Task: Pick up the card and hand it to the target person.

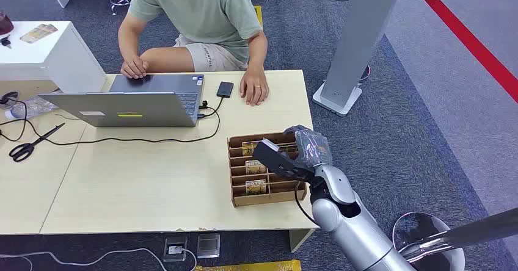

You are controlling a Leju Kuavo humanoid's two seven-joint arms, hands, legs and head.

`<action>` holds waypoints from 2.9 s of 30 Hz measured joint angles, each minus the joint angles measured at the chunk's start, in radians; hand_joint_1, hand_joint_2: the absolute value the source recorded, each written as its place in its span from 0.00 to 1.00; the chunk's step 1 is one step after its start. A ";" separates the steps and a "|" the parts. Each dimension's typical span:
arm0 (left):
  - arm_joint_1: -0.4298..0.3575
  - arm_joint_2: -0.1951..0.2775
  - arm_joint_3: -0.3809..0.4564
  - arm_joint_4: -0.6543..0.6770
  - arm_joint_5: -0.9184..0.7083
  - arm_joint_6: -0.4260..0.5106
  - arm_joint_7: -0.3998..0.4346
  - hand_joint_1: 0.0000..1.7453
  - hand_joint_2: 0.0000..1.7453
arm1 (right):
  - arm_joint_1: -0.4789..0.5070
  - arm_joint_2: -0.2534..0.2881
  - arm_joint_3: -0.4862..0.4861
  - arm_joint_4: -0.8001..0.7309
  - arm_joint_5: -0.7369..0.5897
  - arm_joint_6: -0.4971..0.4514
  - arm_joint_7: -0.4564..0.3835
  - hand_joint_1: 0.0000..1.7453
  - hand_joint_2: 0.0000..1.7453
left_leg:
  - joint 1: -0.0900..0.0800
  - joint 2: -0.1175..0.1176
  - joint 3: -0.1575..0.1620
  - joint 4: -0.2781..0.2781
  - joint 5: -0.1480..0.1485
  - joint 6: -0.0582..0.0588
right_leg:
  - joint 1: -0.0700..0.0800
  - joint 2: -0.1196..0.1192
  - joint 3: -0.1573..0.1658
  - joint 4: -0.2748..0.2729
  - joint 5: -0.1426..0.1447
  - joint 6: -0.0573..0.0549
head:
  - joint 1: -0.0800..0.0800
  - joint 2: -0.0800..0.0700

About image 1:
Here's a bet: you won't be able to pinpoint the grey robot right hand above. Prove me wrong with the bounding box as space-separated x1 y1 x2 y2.
282 125 334 170

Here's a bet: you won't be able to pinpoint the person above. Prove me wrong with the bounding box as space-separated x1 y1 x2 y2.
117 0 271 107

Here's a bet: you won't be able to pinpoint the brown slotted card box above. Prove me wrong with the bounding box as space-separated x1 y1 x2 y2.
226 131 308 209

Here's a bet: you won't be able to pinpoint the grey open laptop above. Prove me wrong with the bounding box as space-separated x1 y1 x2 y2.
38 73 206 129

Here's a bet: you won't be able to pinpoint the short black drive cable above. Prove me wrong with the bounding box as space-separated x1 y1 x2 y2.
197 96 225 119

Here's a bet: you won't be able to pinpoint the grey kiosk stand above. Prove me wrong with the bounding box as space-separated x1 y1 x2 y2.
312 0 406 118

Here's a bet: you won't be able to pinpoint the dark red container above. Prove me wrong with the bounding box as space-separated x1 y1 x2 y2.
0 12 15 36

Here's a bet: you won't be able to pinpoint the long black cable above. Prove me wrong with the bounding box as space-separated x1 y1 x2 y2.
0 97 222 146

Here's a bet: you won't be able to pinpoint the desk leg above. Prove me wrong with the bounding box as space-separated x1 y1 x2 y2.
288 228 316 253

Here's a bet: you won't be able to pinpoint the person's left hand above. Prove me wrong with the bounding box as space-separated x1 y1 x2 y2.
239 70 271 107

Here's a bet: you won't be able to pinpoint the yellow floor strip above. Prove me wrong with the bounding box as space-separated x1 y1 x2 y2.
194 259 303 271

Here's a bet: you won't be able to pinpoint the closed floor socket box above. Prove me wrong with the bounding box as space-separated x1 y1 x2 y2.
196 233 221 260

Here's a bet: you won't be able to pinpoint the chrome stool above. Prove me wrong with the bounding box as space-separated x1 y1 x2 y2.
391 208 518 271

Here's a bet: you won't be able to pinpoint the black scissors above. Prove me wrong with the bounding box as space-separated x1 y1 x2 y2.
9 123 67 164

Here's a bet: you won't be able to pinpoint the white cable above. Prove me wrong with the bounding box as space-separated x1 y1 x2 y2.
0 247 199 271

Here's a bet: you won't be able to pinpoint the black cable at robot arm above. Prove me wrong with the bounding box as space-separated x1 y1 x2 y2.
294 181 319 226

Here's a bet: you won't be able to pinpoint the black portable drive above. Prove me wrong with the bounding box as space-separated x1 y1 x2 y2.
216 81 235 99

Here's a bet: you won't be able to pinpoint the black headset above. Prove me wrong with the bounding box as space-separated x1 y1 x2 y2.
0 91 20 109

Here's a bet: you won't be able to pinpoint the white cabinet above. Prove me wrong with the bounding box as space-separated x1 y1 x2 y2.
0 20 109 103

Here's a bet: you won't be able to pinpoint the printed card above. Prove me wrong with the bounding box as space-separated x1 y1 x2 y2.
19 23 59 45

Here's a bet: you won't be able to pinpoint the floor socket with plug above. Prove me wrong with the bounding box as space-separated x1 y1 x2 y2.
162 236 189 263

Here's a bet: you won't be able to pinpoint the person's right hand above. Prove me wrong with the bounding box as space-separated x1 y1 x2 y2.
120 54 150 80

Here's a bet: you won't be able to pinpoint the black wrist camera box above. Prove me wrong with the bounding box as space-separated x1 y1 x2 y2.
252 139 317 184

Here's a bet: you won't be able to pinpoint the clear plastic bottle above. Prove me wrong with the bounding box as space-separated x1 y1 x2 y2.
4 95 60 120

